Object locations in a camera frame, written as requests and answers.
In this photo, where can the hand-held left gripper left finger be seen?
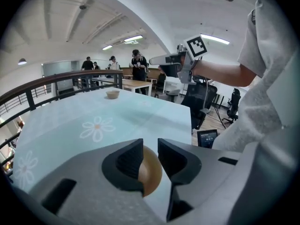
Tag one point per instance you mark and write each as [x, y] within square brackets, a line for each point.
[93, 172]

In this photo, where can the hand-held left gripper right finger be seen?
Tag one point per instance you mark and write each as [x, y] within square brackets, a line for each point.
[187, 167]

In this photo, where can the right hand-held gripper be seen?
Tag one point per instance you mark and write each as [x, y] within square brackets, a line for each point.
[195, 47]

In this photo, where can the brown bowl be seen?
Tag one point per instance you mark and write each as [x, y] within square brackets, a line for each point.
[145, 172]
[157, 172]
[112, 94]

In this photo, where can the person's right forearm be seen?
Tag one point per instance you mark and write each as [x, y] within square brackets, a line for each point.
[222, 75]

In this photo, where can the grey chair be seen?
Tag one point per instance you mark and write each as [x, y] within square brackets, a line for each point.
[173, 94]

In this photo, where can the black control box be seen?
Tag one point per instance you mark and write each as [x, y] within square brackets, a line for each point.
[207, 138]

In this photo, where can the wooden table with white legs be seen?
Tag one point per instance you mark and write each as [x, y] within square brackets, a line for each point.
[138, 83]

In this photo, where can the long ceiling light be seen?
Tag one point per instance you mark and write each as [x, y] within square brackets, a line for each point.
[107, 47]
[215, 39]
[133, 38]

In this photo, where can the black office chair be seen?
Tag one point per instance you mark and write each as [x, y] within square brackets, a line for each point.
[232, 107]
[199, 102]

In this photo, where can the black railing with wooden handrail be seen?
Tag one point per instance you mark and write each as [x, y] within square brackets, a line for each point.
[120, 80]

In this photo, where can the light blue floral tablecloth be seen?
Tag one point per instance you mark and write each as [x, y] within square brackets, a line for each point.
[70, 116]

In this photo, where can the person's grey shirt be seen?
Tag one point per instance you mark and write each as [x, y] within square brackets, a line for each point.
[262, 90]

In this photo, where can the ceiling dome sensor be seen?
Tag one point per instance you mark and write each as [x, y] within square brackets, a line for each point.
[82, 6]

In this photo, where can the dome pendant lamp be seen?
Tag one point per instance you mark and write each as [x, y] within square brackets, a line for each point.
[22, 61]

